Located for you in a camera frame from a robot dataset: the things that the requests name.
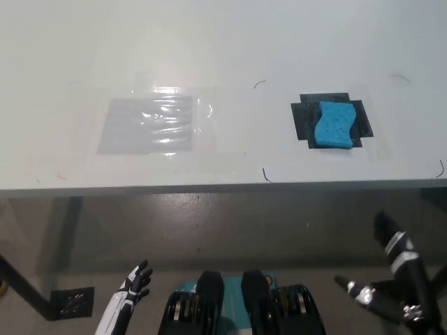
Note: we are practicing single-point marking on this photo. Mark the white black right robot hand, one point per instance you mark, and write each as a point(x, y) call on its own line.
point(406, 265)

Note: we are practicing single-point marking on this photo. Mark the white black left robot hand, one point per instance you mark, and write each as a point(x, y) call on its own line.
point(134, 283)

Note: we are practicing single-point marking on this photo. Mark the blue wavy sponge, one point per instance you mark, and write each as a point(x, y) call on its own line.
point(334, 125)

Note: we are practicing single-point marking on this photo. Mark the black tape patch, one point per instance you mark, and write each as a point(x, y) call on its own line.
point(304, 118)

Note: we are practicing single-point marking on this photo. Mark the clear plastic film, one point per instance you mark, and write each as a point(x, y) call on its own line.
point(209, 104)

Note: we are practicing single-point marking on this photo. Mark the black floor mount plate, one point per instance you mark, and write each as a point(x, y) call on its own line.
point(75, 301)

